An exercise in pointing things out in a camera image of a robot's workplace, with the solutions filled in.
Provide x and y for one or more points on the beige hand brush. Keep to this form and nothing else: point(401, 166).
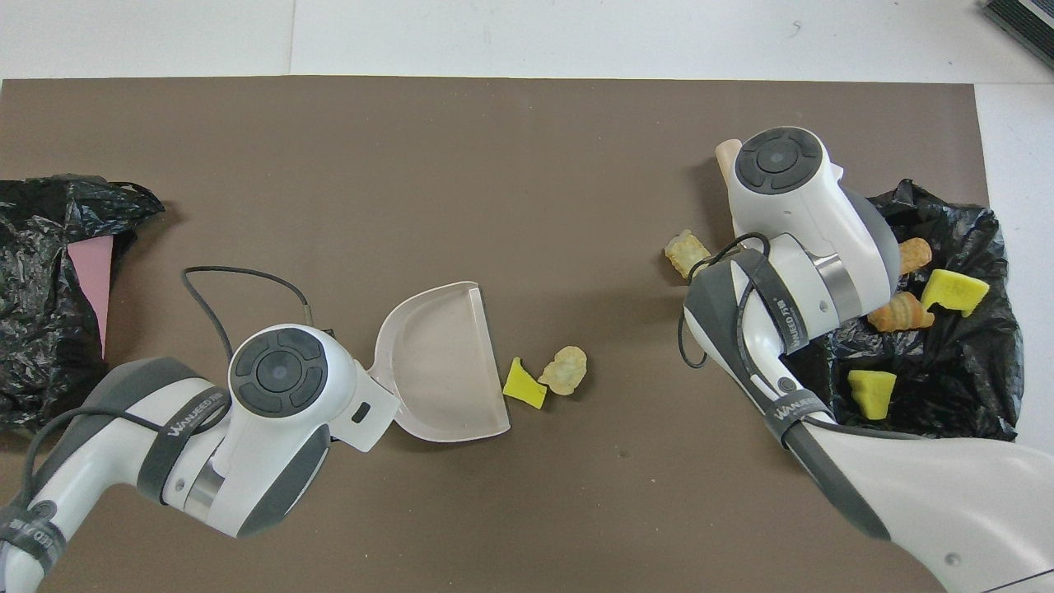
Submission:
point(729, 161)

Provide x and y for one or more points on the pale yellow elongated cracker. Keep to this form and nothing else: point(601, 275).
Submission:
point(685, 251)

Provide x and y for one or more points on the beige dustpan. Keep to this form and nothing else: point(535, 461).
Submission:
point(445, 362)

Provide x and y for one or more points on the notched yellow sponge piece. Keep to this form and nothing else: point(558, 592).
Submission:
point(955, 290)

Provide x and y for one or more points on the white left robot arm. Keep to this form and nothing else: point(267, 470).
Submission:
point(272, 412)

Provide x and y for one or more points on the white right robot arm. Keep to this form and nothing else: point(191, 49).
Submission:
point(823, 247)

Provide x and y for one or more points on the small yellow sponge piece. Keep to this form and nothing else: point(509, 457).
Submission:
point(524, 385)

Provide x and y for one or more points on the brown table mat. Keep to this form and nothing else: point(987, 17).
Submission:
point(494, 165)

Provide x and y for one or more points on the brown bread roll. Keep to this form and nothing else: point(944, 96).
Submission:
point(916, 255)

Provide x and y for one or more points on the black bag over pink bin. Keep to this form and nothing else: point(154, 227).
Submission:
point(41, 329)

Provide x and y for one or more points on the striped croissant piece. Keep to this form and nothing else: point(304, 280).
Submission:
point(906, 313)

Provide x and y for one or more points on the dark ribbed device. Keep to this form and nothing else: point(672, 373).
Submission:
point(1025, 29)

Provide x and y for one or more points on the pink bin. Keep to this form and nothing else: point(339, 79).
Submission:
point(92, 272)

